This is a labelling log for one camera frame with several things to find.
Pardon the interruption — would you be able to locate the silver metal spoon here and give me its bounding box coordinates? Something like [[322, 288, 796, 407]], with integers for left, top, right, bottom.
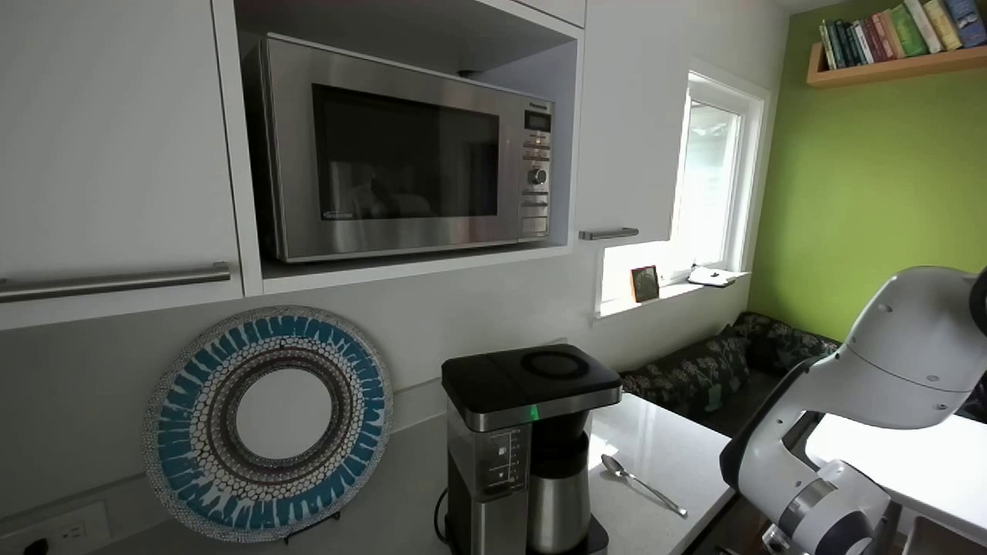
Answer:
[[600, 452, 687, 517]]

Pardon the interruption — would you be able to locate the white cabinet door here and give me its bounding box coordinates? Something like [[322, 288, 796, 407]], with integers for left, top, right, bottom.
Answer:
[[573, 0, 681, 242], [0, 0, 242, 330]]

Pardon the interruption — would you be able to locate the wooden bookshelf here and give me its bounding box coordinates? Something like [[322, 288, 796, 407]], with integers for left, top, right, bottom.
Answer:
[[805, 43, 987, 90]]

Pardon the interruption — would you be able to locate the white side table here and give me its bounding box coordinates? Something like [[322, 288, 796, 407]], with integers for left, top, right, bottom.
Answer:
[[805, 417, 987, 545]]

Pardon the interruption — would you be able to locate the white window frame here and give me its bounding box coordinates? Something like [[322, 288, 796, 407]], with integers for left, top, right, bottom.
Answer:
[[673, 72, 769, 273]]

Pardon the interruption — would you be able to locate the small black window clock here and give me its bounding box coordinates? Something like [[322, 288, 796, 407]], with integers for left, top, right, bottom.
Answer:
[[633, 265, 660, 301]]

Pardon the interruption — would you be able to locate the white upper cabinet door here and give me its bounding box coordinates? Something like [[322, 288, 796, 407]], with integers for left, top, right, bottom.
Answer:
[[0, 0, 242, 330]]

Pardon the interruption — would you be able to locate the dark patterned sofa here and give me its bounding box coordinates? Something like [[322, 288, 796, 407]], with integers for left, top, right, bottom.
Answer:
[[624, 311, 838, 434]]

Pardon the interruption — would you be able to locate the blue woven round plate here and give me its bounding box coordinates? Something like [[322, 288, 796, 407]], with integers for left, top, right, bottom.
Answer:
[[144, 305, 393, 542]]

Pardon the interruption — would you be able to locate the steel cabinet handle left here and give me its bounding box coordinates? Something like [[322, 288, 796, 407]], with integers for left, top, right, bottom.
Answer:
[[0, 265, 235, 301]]

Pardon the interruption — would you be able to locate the stainless steel microwave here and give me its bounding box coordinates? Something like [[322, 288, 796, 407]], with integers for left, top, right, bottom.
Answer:
[[258, 34, 551, 262]]

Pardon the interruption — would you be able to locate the white right cabinet door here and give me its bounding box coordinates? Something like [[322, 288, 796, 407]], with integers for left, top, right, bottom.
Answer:
[[573, 0, 681, 242]]

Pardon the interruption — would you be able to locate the white wall outlet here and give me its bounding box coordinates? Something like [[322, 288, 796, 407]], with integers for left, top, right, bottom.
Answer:
[[0, 502, 110, 555]]

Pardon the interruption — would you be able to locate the steel cabinet handle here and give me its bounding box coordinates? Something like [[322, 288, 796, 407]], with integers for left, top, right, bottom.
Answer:
[[0, 265, 235, 301], [577, 225, 637, 244]]

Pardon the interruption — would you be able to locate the steel cabinet handle right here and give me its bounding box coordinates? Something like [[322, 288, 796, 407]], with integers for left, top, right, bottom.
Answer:
[[577, 225, 637, 244]]

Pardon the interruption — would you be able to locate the black steel coffee maker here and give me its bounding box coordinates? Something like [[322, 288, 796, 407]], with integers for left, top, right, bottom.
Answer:
[[441, 341, 619, 555]]

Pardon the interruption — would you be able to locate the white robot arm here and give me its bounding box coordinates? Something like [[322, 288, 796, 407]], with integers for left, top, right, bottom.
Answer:
[[718, 265, 987, 555]]

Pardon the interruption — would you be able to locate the row of books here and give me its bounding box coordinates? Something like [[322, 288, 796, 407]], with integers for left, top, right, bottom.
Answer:
[[817, 0, 987, 72]]

